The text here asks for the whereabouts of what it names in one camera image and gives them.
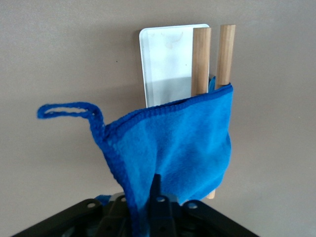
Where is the wooden rack rod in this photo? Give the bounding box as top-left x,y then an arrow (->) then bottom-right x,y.
191,27 -> 212,96
206,24 -> 237,200

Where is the blue microfibre towel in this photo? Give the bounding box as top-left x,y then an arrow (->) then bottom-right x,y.
37,82 -> 234,237

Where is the brown table cover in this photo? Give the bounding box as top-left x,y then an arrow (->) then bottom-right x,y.
0,0 -> 316,237

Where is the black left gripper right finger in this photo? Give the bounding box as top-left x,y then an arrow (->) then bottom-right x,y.
149,174 -> 260,237

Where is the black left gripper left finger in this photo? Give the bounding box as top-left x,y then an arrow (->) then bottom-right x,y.
13,195 -> 134,237

